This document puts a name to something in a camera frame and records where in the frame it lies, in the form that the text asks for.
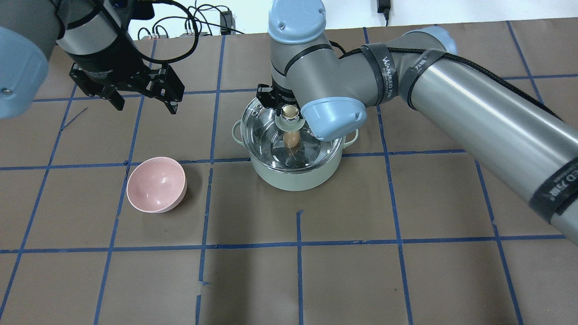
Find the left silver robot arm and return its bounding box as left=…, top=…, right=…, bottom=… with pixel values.
left=0, top=0, right=198, bottom=119

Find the brown egg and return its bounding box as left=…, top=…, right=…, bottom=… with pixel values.
left=283, top=131, right=301, bottom=149

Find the black power adapter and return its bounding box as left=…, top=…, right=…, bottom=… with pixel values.
left=377, top=0, right=392, bottom=20

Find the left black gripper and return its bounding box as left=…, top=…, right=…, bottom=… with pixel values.
left=69, top=36, right=185, bottom=115

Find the pink bowl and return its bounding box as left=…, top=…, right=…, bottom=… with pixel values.
left=126, top=157, right=187, bottom=214

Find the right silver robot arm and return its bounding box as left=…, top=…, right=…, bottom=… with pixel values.
left=257, top=0, right=578, bottom=243

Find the pale green electric pot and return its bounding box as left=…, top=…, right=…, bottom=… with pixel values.
left=231, top=98, right=359, bottom=191

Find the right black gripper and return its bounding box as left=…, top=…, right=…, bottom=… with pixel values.
left=256, top=83, right=297, bottom=110

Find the glass pot lid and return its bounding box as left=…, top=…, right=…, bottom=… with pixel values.
left=231, top=98, right=345, bottom=173

